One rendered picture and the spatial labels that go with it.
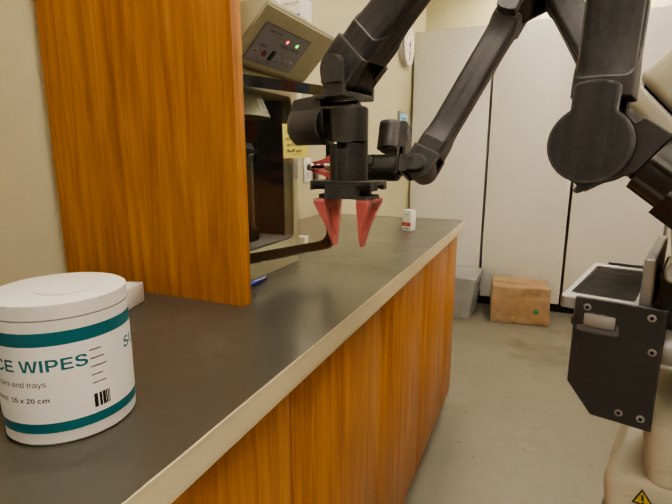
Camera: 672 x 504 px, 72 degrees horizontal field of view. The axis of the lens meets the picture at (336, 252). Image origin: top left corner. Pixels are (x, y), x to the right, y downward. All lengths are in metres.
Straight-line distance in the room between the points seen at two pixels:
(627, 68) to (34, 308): 0.61
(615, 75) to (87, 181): 0.98
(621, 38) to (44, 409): 0.67
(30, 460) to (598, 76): 0.67
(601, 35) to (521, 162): 3.36
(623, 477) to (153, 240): 0.90
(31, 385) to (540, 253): 3.71
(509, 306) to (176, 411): 3.27
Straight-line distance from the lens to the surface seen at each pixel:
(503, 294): 3.67
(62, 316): 0.52
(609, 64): 0.56
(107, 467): 0.52
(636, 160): 0.54
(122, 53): 1.06
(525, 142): 3.91
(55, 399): 0.55
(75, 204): 1.19
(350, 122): 0.68
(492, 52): 1.05
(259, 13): 0.98
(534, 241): 3.96
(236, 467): 0.67
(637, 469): 0.81
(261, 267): 1.13
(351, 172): 0.68
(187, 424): 0.56
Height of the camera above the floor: 1.23
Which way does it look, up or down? 12 degrees down
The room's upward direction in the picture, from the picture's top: straight up
